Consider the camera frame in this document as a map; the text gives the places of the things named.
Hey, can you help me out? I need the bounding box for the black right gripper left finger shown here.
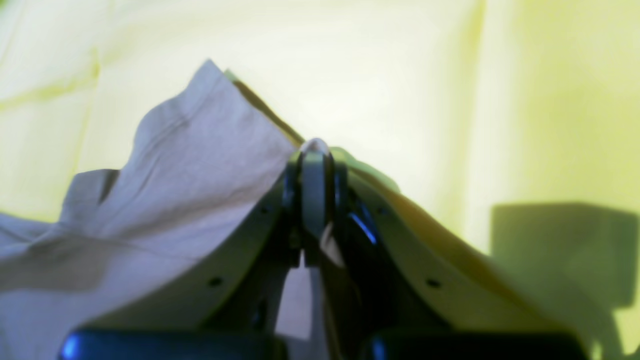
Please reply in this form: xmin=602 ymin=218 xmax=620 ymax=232
xmin=60 ymin=151 xmax=321 ymax=360

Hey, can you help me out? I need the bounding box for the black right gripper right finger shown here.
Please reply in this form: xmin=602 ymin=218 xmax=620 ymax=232
xmin=315 ymin=152 xmax=586 ymax=360

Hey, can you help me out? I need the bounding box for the brown T-shirt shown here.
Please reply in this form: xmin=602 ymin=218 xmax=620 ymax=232
xmin=1 ymin=60 xmax=329 ymax=360

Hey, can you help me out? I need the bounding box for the yellow table cloth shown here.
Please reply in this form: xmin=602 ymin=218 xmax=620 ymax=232
xmin=1 ymin=0 xmax=639 ymax=360

